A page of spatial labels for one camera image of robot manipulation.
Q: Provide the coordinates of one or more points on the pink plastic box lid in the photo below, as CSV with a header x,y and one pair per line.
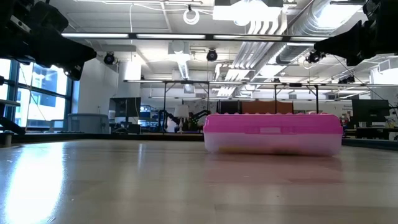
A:
x,y
270,124

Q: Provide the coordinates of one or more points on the black metal rack frame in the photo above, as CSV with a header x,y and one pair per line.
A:
x,y
316,99
174,81

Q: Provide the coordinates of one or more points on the white table lamp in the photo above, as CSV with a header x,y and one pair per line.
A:
x,y
181,111

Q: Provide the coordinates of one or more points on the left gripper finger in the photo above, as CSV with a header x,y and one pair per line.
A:
x,y
68,54

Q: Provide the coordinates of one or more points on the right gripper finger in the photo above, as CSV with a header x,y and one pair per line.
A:
x,y
351,43

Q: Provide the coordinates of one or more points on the orange partition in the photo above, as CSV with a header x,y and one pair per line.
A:
x,y
267,107

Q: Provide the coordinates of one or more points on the black ceiling spotlight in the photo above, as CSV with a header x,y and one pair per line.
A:
x,y
314,57
212,55
109,58

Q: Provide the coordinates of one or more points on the grey round tub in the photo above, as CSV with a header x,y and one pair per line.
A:
x,y
88,124

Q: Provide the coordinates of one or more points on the white ceiling light panel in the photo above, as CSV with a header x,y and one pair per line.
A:
x,y
245,12

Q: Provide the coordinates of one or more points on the silver ventilation duct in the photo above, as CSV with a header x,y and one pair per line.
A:
x,y
304,18

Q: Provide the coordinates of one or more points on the large window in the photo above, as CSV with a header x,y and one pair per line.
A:
x,y
43,93

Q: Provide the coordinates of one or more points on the black aluminium table frame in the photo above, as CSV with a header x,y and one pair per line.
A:
x,y
93,136

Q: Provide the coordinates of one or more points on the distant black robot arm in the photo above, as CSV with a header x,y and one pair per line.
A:
x,y
160,121

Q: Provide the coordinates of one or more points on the long ceiling light bar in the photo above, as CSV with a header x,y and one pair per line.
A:
x,y
99,35

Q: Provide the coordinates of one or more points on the clear plastic supply box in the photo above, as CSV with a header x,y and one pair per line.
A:
x,y
248,144

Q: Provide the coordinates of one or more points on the black monitor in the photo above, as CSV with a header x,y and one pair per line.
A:
x,y
370,110
124,107

